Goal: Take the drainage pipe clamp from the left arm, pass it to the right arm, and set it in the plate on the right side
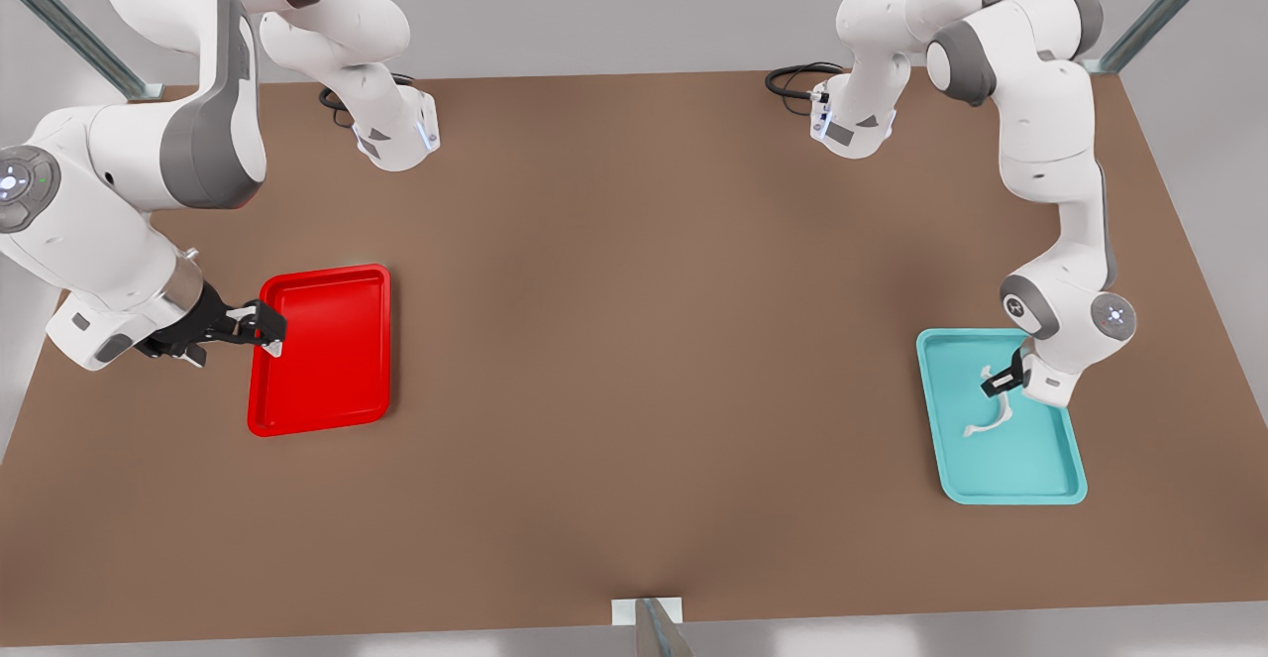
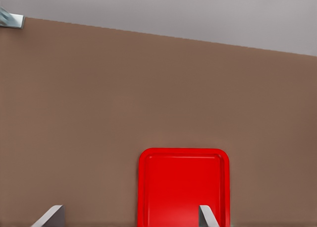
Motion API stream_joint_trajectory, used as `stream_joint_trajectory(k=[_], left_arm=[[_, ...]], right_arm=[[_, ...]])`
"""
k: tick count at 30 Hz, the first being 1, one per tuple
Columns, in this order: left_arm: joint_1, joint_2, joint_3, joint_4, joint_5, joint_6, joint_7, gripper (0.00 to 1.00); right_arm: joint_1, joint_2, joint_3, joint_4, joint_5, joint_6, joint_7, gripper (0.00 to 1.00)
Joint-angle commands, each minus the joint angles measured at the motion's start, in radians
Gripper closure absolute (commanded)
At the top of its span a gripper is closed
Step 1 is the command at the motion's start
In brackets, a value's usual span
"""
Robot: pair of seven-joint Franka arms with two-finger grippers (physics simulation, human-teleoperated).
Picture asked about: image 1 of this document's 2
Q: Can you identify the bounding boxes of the white drainage pipe clamp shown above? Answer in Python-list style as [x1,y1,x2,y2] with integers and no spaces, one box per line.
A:
[963,362,1021,440]

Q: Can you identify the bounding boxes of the red plastic tray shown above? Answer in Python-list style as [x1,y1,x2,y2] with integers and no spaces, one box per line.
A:
[247,264,393,438]

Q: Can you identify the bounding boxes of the teal plastic tray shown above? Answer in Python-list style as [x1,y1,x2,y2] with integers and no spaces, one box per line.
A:
[915,328,1089,506]

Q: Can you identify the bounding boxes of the black cable loop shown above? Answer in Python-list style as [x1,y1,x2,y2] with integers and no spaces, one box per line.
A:
[318,72,417,130]
[765,62,849,119]

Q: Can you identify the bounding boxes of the silver frame post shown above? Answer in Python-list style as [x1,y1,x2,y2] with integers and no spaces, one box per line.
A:
[1083,0,1245,76]
[0,0,165,101]
[611,597,696,657]

